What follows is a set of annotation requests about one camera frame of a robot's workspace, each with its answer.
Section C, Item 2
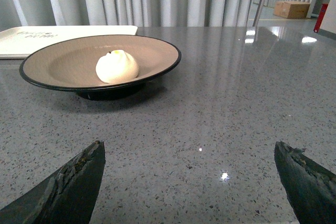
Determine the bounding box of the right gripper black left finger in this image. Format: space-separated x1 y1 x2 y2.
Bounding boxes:
1 141 106 223

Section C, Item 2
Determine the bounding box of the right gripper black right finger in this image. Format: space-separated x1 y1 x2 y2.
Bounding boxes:
274 142 335 223

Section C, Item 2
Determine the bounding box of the beige plate with black rim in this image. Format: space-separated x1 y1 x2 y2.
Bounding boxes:
19 35 182 101

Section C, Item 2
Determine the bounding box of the white steamed bun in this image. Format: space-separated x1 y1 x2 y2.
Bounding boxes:
96 49 140 84

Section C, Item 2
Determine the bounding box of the white rectangular tray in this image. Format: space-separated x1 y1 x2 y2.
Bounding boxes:
1 25 138 59

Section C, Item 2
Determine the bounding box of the cardboard box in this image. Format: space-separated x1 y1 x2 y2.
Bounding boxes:
274 1 310 19

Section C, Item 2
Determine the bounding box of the red object in background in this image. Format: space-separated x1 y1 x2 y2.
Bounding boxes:
313 4 328 33

